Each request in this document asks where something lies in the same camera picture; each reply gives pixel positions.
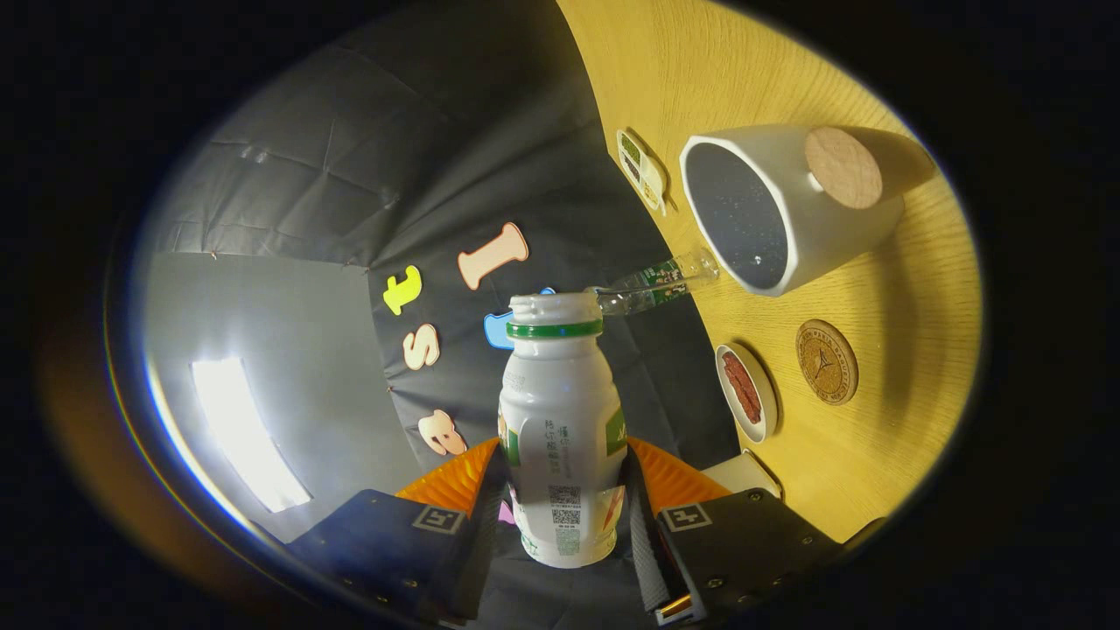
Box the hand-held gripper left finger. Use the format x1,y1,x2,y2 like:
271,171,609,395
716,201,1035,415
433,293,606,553
284,437,510,627

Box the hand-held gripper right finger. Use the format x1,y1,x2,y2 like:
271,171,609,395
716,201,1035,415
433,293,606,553
623,436,845,627

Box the white juice bottle green label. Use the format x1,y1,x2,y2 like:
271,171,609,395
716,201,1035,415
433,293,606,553
498,292,628,570

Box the round cork coaster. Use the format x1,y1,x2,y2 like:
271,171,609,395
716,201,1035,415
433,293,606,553
795,318,859,406

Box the white cup wooden handle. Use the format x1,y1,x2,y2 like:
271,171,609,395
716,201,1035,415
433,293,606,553
680,124,937,298

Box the clear plastic water bottle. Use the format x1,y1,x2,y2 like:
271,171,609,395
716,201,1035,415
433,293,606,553
584,248,721,317

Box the white toaster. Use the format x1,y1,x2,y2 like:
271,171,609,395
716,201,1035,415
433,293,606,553
700,450,783,501

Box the round white plate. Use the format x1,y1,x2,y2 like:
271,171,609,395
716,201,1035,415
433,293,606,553
715,342,779,445

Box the red sausage pieces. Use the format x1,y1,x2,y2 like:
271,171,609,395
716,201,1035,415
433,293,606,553
722,351,764,425

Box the ceiling light panel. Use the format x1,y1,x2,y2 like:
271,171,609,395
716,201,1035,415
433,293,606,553
191,357,313,514

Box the wooden table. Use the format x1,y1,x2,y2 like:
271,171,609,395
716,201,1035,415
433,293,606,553
556,0,983,543

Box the white divided dish with beans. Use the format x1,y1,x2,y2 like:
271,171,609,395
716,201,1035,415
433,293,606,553
616,129,669,216

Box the black backdrop cloth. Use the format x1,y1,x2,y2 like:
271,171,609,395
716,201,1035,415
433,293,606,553
153,0,745,630

